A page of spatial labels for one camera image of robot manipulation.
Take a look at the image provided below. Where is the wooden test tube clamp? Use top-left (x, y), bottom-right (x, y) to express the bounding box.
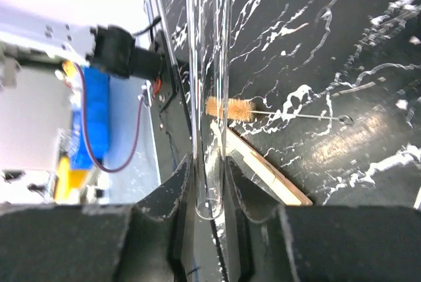
top-left (225, 128), bottom-right (313, 206)

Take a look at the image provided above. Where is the brown test tube brush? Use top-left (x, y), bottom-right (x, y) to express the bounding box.
top-left (205, 97), bottom-right (353, 126)

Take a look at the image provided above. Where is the clear glass test tube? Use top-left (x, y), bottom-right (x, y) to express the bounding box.
top-left (186, 0), bottom-right (232, 220)

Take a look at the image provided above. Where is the blue box outside enclosure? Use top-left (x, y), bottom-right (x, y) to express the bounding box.
top-left (69, 66), bottom-right (110, 170)

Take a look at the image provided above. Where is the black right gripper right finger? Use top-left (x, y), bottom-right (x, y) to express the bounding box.
top-left (224, 157), bottom-right (420, 281)

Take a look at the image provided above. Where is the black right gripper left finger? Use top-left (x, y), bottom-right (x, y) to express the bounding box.
top-left (1, 156), bottom-right (194, 281)

